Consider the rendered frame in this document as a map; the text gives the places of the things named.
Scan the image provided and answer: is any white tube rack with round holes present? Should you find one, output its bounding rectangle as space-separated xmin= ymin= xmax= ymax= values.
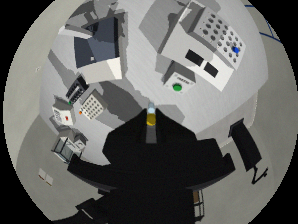
xmin=79 ymin=91 xmax=108 ymax=121

